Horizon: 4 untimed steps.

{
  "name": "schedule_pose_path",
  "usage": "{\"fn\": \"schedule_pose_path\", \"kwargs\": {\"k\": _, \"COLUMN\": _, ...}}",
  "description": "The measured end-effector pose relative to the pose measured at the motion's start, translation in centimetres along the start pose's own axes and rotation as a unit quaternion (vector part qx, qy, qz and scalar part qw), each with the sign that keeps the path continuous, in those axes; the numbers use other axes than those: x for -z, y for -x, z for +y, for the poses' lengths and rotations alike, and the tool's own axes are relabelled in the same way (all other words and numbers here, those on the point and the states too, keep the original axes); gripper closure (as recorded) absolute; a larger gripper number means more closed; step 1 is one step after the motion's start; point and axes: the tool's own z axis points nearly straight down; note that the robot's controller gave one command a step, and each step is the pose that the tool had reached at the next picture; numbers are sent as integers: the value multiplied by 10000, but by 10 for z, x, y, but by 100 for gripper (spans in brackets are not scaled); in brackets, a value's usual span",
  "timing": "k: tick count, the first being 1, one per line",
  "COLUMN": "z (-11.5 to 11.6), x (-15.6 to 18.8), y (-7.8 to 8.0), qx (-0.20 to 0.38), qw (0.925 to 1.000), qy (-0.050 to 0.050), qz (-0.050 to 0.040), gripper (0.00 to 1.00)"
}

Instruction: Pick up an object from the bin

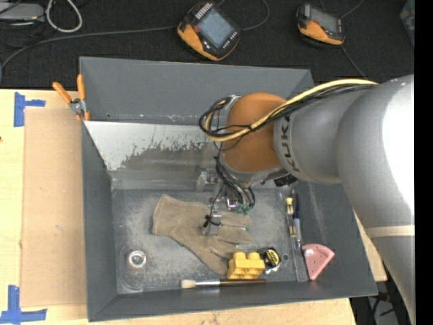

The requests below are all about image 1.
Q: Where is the brown handled white brush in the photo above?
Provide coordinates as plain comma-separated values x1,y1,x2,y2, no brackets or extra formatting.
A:
179,278,268,289

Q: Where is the brown cardboard board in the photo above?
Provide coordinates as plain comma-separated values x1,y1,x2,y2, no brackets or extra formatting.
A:
19,106,88,309

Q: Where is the grey metal bin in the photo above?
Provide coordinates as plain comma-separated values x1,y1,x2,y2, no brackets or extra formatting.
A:
78,56,380,323

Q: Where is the pink wedge sponge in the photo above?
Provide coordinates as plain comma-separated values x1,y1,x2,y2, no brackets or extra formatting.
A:
300,242,336,282

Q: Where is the tan leather glove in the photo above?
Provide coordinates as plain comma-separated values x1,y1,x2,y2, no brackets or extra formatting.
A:
150,194,254,277

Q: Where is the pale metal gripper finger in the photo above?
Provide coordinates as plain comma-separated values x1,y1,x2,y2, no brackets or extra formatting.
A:
202,213,223,238

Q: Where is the yellow toy building brick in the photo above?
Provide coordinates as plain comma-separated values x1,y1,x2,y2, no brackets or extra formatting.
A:
226,251,267,281

